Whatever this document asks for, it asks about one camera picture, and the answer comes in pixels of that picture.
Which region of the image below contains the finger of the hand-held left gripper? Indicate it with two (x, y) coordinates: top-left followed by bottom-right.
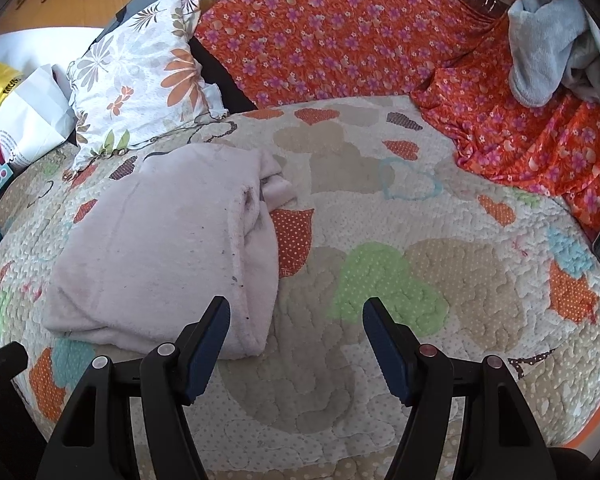
(0, 342), (29, 392)

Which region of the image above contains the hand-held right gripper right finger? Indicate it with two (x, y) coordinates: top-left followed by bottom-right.
(362, 297), (563, 480)

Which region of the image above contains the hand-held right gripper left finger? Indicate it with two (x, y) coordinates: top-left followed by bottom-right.
(42, 296), (232, 480)

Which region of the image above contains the pale pink fleece sweater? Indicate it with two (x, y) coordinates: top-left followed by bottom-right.
(42, 142), (296, 360)

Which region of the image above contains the heart patterned quilt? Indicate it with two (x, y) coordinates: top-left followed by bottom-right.
(0, 95), (600, 480)

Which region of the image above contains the white paper bag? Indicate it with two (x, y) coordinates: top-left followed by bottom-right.
(0, 64), (78, 170)

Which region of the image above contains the white floral pillow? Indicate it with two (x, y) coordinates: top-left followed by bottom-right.
(66, 0), (228, 173)

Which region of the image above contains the orange floral cloth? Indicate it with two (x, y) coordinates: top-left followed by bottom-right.
(194, 0), (600, 241)

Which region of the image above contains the dark grey case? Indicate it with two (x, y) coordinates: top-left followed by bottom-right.
(97, 0), (162, 46)

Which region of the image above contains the grey fleece cloth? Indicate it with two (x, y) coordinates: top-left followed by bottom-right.
(507, 0), (600, 111)

